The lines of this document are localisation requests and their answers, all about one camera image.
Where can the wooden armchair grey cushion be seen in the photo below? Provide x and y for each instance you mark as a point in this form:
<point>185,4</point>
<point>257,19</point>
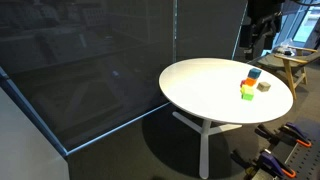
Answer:
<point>289,61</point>

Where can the clear plastic bag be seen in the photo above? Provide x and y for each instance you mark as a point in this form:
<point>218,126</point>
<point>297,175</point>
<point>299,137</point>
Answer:
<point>286,46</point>

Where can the green block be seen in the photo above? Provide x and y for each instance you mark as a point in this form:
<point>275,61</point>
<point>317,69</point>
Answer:
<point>247,97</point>

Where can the white table base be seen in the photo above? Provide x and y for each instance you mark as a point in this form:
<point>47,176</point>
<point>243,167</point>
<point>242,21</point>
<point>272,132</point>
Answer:
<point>204,150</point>

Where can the purple orange spring clamp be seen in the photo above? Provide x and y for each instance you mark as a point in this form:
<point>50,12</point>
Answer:
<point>296,133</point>
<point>273,163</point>

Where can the yellow-green block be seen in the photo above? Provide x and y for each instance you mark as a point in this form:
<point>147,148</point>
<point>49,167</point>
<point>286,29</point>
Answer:
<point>247,89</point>

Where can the magenta block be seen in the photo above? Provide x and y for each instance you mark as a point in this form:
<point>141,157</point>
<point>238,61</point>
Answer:
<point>242,83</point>

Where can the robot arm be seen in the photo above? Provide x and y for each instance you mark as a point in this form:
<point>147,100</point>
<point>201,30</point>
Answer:
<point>263,16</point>

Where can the blue block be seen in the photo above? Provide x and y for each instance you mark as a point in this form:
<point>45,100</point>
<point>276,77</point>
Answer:
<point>254,73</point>

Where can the grey block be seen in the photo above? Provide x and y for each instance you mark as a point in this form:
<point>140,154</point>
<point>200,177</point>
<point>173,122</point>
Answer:
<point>263,86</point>

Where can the orange block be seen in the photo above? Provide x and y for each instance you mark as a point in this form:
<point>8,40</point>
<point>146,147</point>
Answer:
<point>250,81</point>

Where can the black perforated board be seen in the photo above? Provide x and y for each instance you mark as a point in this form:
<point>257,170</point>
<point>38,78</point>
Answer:
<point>305,161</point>

